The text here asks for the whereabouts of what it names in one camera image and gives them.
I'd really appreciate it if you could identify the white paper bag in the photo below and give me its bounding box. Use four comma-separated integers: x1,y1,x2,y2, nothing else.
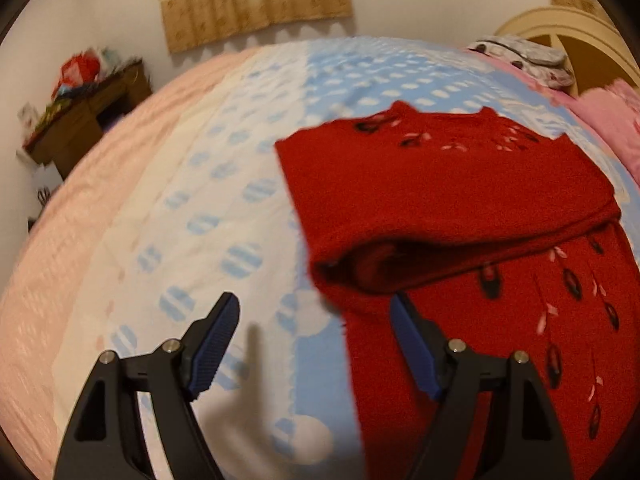
15,150,63,207

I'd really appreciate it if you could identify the white card on desk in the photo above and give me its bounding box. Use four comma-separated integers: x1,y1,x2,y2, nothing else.
17,103,40,136

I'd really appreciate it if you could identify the dark wooden desk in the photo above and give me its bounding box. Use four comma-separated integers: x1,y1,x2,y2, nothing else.
23,58,152,178

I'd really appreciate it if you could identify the pink blue patterned bedspread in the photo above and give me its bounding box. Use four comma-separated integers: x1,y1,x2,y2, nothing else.
1,38,639,479

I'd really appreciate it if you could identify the red knitted sweater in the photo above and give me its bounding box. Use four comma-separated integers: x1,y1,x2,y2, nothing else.
276,102,639,479

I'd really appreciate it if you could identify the cream wooden headboard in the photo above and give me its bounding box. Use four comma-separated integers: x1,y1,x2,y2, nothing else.
496,6,639,96

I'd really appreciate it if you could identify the grey patterned pillow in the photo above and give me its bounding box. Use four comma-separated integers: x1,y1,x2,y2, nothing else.
468,35,575,90

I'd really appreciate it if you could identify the red gift box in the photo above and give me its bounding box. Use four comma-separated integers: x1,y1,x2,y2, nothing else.
51,50,101,99

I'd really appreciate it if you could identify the pink fluffy blanket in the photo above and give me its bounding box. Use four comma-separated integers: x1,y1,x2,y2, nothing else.
574,79,640,183

